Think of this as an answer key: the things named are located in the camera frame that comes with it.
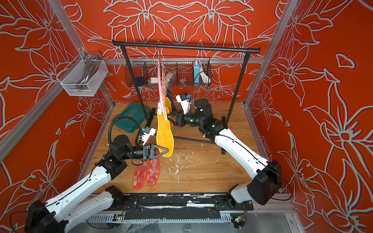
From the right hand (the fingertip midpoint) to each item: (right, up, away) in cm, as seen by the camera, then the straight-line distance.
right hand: (165, 115), depth 66 cm
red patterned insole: (-17, -34, +16) cm, 42 cm away
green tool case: (-29, +4, +41) cm, 51 cm away
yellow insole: (0, -10, -1) cm, 10 cm away
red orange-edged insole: (-9, -32, +18) cm, 38 cm away
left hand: (+1, -17, -3) cm, 17 cm away
